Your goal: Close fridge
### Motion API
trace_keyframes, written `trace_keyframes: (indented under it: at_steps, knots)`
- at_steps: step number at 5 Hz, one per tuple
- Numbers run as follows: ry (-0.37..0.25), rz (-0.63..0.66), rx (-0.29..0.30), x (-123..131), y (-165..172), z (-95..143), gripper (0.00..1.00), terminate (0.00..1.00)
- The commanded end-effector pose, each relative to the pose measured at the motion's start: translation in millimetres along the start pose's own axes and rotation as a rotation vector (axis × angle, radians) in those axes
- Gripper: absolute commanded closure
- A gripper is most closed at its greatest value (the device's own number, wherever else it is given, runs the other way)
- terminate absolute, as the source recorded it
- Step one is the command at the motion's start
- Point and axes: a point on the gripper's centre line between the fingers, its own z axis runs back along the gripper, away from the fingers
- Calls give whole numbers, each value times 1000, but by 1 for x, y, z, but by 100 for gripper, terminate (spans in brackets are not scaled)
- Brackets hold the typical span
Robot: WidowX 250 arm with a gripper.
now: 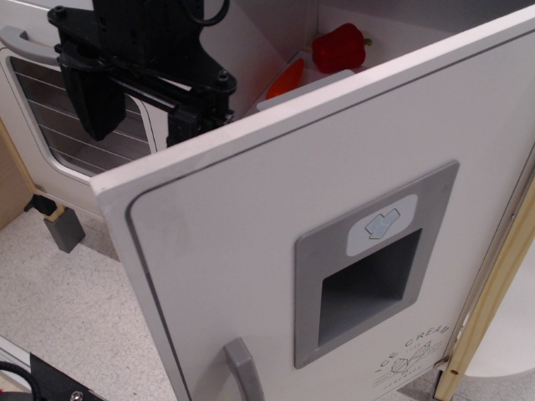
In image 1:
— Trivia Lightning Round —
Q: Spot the grey oven door handle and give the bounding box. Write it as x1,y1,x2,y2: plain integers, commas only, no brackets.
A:
1,26,58,66

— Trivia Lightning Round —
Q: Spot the grey ice dispenser panel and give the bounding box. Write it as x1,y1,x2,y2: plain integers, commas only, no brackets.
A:
294,160,460,368

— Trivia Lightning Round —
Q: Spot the light wooden left panel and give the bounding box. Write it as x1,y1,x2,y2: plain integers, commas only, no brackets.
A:
1,121,35,229

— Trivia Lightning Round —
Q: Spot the black red cable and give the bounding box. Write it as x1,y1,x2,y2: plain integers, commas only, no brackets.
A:
0,361,47,401

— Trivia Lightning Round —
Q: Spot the light wooden side post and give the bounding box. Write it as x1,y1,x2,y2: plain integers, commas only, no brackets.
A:
434,177,534,400

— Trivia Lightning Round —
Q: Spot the grey fridge door handle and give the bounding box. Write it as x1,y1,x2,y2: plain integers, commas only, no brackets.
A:
223,338,265,401

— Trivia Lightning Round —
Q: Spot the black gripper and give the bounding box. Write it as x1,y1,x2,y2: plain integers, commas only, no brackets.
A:
47,1,237,147

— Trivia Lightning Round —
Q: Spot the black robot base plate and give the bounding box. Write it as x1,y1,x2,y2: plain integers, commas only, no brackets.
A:
29,354,104,401

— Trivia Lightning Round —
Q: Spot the orange carrot toy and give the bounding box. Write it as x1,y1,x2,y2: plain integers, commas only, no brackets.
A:
266,58,304,99

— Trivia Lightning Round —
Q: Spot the red bell pepper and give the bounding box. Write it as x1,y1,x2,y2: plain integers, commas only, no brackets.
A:
312,23,373,74

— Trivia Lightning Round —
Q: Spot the white toy fridge door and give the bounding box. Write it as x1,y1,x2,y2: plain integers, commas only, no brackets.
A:
91,1,534,400

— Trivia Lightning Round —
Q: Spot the white oven door with window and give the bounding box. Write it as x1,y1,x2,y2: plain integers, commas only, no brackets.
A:
1,48,159,216

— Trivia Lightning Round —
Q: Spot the grey kitchen leg block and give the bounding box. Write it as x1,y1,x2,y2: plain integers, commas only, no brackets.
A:
43,209,86,253

